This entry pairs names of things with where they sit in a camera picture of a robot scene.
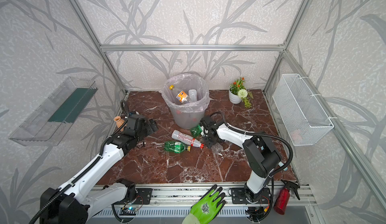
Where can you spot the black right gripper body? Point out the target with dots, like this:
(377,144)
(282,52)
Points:
(208,136)

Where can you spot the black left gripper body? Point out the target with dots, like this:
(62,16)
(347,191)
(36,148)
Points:
(148,126)

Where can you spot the clear bottle red white label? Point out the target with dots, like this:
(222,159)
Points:
(186,139)

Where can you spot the green bottle yellow cap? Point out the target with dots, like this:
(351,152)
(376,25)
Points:
(196,131)
(176,147)

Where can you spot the clear bottle orange label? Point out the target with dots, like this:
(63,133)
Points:
(181,96)

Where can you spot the white bottle red cap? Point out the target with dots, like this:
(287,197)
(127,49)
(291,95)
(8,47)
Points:
(193,95)

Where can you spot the clear bottle large blue label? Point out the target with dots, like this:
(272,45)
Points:
(217,149)

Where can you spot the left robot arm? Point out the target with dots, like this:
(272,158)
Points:
(71,203)

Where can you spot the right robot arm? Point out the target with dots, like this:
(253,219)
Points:
(262,155)

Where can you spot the grey mesh waste bin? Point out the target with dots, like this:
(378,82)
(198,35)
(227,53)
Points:
(186,120)

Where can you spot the translucent pink bin liner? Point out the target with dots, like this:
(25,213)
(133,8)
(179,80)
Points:
(187,81)

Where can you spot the small terracotta vase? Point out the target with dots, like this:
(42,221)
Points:
(120,122)

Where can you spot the white pot with flowers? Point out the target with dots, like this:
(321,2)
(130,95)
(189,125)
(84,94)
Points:
(238,93)

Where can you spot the green and black work glove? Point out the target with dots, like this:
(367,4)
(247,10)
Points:
(207,208)

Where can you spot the light blue spatula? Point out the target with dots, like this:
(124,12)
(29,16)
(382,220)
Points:
(281,164)

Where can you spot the left green circuit board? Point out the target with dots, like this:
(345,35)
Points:
(129,210)

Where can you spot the right wiring board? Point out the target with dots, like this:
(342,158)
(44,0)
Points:
(256,215)

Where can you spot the red spray bottle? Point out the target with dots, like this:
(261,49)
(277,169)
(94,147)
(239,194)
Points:
(284,195)

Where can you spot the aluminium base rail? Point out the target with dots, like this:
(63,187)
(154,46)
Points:
(186,194)

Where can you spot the clear acrylic wall shelf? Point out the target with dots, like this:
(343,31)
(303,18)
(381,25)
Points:
(50,122)

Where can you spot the white wire mesh basket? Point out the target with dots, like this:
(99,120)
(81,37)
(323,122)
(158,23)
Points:
(304,118)

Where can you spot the aluminium cage frame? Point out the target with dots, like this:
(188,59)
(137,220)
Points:
(362,164)

